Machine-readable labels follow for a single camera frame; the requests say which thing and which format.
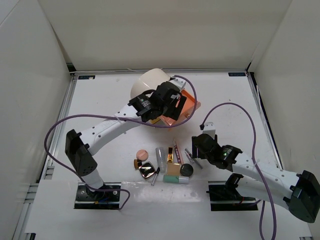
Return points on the black square compact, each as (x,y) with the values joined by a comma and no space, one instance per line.
(147,170)

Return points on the dark logo sticker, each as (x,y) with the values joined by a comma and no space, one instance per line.
(237,74)
(86,77)

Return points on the mint green tube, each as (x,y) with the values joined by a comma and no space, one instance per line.
(176,179)

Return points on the yellow lower drawer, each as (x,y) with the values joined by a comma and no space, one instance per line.
(156,121)

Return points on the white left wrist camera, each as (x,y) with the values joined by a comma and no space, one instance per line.
(178,82)

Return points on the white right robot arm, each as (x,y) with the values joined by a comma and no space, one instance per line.
(299,193)

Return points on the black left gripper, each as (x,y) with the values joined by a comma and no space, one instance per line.
(174,112)

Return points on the clear plastic tube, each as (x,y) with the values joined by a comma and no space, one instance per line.
(161,160)

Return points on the gold black lipstick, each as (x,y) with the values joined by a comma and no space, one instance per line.
(170,156)

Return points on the round pink powder puff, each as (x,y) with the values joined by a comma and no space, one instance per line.
(142,155)

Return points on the dark logo sticker right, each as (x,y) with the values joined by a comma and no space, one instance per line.
(237,74)

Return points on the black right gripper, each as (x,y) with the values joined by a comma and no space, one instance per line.
(195,151)

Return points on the orange plastic drawer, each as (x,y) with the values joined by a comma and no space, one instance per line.
(188,107)

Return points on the grey patterned eyeliner pencil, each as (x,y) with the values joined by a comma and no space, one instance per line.
(191,159)

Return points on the clear mascara black cap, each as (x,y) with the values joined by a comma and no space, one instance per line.
(155,177)

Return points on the round black compact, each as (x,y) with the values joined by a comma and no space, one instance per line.
(186,170)

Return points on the cream cylindrical organizer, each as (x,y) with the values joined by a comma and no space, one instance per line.
(149,81)

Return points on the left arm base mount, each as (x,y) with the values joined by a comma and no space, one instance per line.
(85,199)

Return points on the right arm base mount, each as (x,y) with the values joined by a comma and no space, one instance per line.
(224,197)

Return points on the dark logo sticker left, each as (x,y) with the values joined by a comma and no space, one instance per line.
(86,77)

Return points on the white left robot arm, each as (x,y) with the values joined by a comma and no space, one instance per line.
(80,147)

